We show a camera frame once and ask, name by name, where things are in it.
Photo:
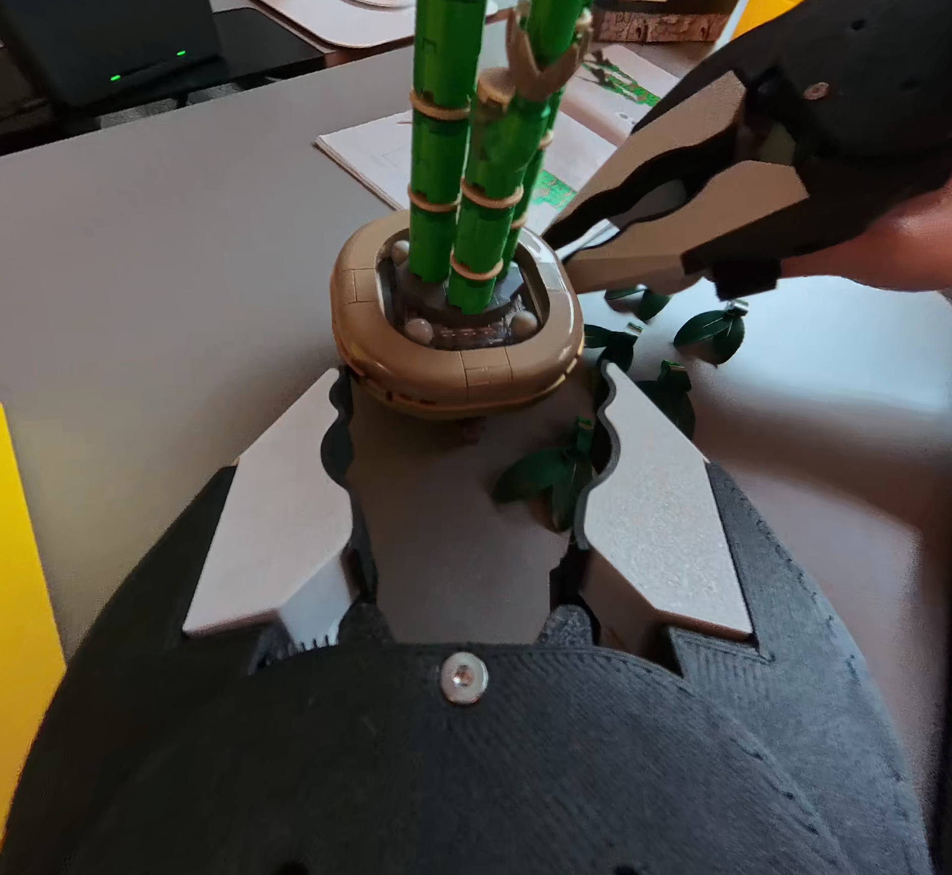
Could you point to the dark green lego leaf piece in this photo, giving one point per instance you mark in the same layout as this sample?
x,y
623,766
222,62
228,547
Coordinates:
x,y
653,303
617,350
673,399
535,473
703,330

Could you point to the black box device green light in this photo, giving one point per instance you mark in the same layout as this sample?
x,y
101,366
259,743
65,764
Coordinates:
x,y
97,19

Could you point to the person's right hand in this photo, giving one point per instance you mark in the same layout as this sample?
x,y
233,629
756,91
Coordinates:
x,y
900,242

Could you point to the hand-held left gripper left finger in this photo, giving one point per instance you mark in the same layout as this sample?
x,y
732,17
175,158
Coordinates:
x,y
275,540

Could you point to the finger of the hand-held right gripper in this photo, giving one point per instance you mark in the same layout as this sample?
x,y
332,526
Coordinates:
x,y
699,112
714,220

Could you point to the lego bamboo plant model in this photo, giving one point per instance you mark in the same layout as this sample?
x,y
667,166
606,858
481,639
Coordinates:
x,y
439,146

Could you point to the lego instruction booklet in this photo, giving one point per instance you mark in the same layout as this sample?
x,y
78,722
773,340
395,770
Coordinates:
x,y
357,153

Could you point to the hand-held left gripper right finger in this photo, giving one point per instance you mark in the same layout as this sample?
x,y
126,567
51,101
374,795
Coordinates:
x,y
662,540

